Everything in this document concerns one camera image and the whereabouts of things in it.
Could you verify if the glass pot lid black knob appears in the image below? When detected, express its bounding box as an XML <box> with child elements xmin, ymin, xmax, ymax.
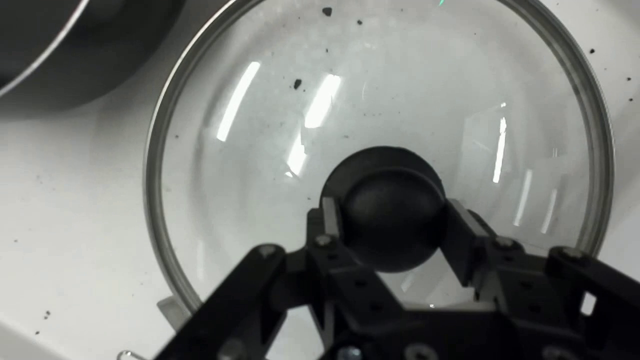
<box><xmin>143</xmin><ymin>0</ymin><xmax>613</xmax><ymax>309</ymax></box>

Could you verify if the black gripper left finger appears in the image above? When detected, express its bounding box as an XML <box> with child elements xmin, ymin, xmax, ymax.
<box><xmin>156</xmin><ymin>209</ymin><xmax>400</xmax><ymax>360</ymax></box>

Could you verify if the white plastic tray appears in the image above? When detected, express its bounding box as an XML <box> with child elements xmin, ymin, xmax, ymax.
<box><xmin>0</xmin><ymin>0</ymin><xmax>640</xmax><ymax>360</ymax></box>

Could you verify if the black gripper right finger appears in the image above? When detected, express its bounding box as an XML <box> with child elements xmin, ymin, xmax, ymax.
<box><xmin>440</xmin><ymin>200</ymin><xmax>640</xmax><ymax>360</ymax></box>

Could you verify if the black cooking pot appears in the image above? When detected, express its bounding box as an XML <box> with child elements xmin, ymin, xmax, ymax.
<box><xmin>0</xmin><ymin>0</ymin><xmax>186</xmax><ymax>117</ymax></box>

